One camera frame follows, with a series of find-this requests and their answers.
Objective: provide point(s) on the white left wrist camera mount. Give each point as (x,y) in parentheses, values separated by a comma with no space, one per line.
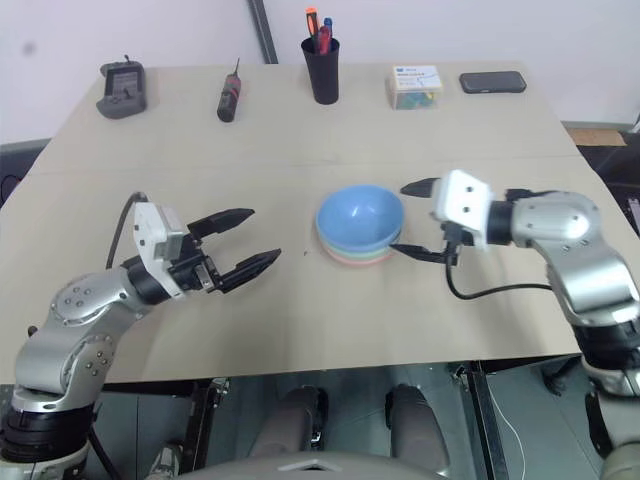
(150,235)

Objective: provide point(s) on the pink bowl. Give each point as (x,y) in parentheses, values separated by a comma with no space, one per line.
(357,262)

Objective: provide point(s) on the black smartphone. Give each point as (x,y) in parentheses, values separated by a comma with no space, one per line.
(492,82)

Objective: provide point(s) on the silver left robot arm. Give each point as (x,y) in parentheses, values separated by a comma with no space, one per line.
(75,320)

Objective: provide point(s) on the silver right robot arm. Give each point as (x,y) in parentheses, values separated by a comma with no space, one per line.
(575,250)

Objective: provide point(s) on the blue bowl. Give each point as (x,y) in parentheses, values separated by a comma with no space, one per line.
(360,212)

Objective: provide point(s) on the brown cardboard piece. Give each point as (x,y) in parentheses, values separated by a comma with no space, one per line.
(597,136)

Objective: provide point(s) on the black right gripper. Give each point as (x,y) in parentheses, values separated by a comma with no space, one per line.
(456,237)

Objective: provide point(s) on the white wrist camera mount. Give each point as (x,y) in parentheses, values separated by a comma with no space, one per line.
(150,235)
(462,205)

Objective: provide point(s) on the grey metal pole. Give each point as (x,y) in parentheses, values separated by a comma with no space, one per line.
(264,30)

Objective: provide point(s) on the green bowl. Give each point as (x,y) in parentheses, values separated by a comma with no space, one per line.
(350,251)

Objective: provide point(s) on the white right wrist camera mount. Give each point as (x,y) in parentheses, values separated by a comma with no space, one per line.
(462,205)

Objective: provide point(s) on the dark rounded robot leg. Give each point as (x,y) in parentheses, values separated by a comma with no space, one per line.
(417,425)
(292,420)

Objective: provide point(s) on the clear box with blue label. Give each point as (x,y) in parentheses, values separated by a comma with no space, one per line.
(414,87)

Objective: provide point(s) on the blue pen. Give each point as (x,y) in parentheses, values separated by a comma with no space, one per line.
(328,25)

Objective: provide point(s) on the red pen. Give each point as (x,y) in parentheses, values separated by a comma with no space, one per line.
(323,40)

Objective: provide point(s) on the black red screwdriver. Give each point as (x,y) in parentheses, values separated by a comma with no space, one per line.
(228,97)

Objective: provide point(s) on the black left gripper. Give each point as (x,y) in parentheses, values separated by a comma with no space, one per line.
(192,265)

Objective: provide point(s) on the grey robot torso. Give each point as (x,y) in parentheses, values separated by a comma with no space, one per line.
(320,466)

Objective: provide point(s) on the black pen cup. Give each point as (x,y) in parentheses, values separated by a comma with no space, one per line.
(322,70)

